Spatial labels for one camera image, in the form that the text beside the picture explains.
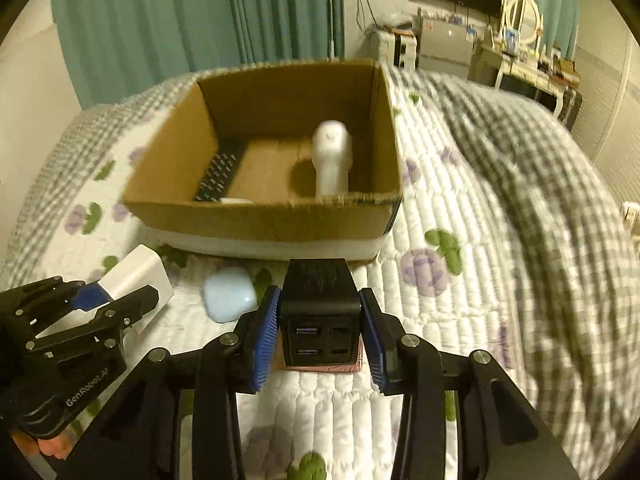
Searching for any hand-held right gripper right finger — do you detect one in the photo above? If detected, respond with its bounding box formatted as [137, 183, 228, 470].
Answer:
[358, 287, 582, 480]

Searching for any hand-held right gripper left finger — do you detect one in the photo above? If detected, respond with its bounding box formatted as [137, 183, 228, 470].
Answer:
[60, 285, 282, 480]

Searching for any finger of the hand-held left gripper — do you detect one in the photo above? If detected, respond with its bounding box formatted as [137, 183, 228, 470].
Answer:
[26, 284, 160, 362]
[0, 276, 109, 332]

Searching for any white rectangular charger box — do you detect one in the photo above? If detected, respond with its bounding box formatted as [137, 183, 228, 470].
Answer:
[98, 244, 174, 335]

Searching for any black cube power strip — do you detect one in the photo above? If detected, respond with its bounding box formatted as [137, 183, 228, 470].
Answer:
[278, 258, 363, 368]

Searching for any cardboard box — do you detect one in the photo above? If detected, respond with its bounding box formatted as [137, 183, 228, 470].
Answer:
[121, 58, 405, 262]

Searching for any person's left hand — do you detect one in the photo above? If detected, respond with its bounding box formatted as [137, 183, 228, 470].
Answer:
[36, 435, 69, 462]

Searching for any light blue earbud case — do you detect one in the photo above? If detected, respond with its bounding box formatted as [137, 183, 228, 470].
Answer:
[202, 266, 259, 324]

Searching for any floral quilted bedspread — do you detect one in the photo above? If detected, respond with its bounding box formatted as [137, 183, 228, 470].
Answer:
[0, 65, 546, 480]

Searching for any black remote control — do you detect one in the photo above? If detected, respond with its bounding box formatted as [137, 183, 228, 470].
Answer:
[194, 139, 249, 204]

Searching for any white handheld device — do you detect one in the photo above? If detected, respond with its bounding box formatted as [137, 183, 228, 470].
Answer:
[311, 118, 354, 198]

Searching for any grey checked blanket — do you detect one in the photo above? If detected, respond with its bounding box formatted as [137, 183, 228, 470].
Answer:
[385, 67, 633, 461]

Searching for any small white appliance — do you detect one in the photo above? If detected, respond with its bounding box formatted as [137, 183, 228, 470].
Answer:
[376, 29, 419, 69]

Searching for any silver mini fridge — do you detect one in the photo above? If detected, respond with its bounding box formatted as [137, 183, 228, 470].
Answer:
[416, 14, 475, 72]

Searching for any dark suitcase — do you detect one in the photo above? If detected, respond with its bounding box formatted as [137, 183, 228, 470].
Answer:
[554, 86, 584, 127]

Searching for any white dressing table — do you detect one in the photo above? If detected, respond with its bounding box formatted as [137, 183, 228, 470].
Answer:
[479, 42, 582, 113]

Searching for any white oval vanity mirror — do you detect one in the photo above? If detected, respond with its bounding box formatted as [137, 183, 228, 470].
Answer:
[501, 0, 544, 55]

